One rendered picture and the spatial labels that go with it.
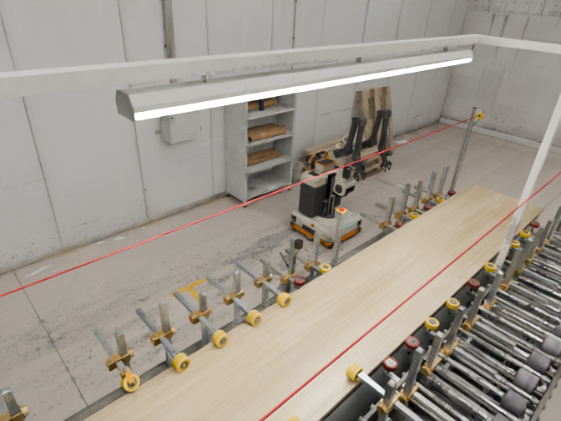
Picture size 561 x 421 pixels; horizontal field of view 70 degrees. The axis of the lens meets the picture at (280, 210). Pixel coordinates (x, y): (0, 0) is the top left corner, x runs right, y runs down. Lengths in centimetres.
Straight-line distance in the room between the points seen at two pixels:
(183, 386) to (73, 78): 156
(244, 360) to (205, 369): 21
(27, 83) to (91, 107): 333
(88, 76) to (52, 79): 9
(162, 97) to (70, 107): 317
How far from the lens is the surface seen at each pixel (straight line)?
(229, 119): 529
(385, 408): 217
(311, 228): 475
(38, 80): 126
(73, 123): 455
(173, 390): 225
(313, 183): 456
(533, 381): 278
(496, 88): 1003
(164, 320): 235
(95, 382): 358
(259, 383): 224
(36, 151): 453
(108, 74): 131
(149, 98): 136
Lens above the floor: 269
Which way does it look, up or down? 29 degrees down
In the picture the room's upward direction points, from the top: 3 degrees clockwise
